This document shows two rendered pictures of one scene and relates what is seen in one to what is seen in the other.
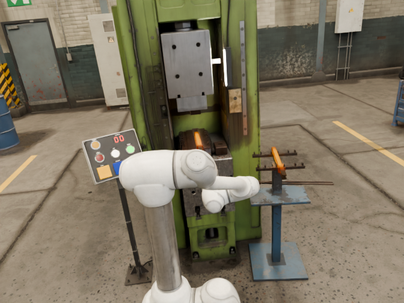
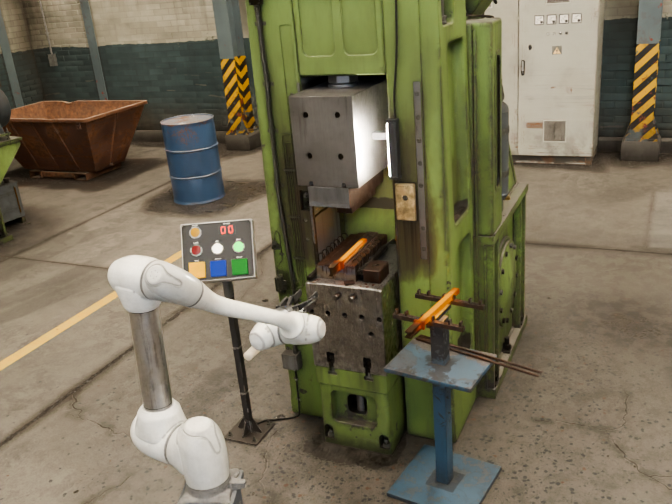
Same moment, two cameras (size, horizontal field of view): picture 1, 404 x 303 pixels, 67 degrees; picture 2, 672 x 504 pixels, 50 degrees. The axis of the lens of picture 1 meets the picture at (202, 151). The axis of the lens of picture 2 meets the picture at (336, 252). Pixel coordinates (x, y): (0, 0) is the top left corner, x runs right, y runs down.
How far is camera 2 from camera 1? 1.67 m
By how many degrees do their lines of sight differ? 27
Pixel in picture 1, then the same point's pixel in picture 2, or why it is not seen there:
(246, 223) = (428, 410)
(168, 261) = (146, 375)
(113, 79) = not seen: hidden behind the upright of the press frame
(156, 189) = (128, 293)
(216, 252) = (359, 436)
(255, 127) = (440, 249)
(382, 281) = not seen: outside the picture
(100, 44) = not seen: hidden behind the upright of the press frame
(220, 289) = (196, 426)
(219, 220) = (363, 386)
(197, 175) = (152, 288)
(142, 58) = (278, 121)
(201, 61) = (340, 139)
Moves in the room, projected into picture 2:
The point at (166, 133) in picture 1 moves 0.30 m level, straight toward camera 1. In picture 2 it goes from (307, 232) to (280, 255)
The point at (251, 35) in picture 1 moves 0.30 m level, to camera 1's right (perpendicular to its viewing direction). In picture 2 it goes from (432, 104) to (503, 105)
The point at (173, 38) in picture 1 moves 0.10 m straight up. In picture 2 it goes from (304, 103) to (302, 80)
